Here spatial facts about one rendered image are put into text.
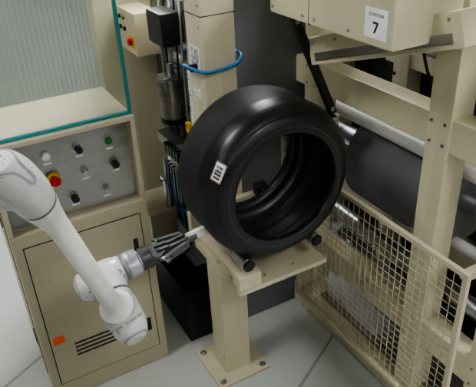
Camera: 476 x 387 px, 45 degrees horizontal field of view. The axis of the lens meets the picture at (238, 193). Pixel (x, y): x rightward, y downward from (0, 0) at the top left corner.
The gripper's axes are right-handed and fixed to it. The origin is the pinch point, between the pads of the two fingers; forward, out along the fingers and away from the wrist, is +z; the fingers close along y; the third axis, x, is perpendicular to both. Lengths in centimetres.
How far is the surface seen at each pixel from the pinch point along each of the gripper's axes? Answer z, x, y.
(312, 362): 45, 110, 13
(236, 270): 9.2, 18.2, -5.0
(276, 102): 34, -37, -6
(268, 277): 19.6, 25.7, -7.8
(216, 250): 9.0, 18.1, 9.0
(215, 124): 15.9, -33.8, 2.4
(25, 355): -73, 94, 91
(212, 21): 32, -57, 27
